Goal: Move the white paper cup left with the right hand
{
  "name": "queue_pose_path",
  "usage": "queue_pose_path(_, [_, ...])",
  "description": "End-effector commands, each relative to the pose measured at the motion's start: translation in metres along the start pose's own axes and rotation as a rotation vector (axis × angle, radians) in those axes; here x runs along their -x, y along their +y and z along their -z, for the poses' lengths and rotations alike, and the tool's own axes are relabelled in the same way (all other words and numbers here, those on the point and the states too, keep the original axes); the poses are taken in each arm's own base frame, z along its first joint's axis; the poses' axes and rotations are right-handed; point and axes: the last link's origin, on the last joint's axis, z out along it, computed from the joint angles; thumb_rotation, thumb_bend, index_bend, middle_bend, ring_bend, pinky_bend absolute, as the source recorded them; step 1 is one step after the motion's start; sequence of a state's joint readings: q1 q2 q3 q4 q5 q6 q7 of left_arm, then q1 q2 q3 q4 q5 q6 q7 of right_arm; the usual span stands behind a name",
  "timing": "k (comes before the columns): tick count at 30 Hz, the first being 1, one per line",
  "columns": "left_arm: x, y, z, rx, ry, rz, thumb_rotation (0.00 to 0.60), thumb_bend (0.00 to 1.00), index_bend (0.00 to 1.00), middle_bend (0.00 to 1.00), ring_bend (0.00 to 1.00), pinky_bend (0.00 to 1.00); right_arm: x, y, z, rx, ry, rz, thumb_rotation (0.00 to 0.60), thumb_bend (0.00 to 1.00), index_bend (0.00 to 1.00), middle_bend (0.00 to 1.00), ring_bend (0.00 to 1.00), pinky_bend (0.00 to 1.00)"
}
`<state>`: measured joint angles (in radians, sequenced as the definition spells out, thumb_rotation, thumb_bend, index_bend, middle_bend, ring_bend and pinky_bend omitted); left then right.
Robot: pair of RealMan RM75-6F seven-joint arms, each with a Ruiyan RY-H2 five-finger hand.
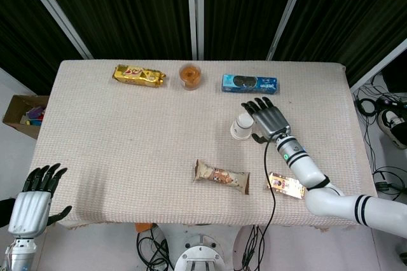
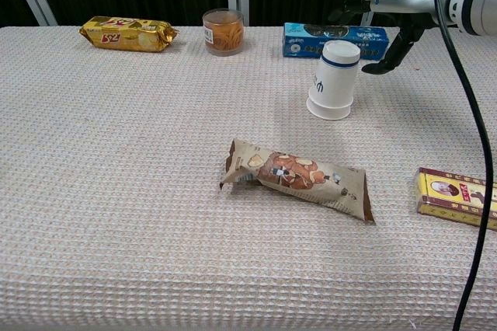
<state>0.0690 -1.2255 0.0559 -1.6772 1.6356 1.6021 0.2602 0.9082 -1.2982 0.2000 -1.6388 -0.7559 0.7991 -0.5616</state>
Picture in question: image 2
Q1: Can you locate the black cable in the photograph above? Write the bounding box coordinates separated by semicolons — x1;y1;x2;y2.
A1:
434;0;495;331

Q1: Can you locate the yellow red box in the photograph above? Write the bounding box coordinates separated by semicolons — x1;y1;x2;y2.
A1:
415;167;497;232

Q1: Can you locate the white paper cup blue print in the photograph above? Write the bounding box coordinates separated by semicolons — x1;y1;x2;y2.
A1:
308;40;362;109

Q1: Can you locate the blue cookie box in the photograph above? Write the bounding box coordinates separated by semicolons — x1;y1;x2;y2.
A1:
283;22;391;61

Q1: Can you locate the beige nut snack bag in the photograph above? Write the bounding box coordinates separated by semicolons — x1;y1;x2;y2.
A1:
219;138;376;225

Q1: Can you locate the gold biscuit packet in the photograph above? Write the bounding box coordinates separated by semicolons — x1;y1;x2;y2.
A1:
78;16;180;54

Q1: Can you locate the clear plastic snack jar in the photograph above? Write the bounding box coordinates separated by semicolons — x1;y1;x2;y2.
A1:
202;8;245;57

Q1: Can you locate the woven beige tablecloth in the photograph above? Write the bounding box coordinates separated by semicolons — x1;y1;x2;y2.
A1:
0;25;497;331

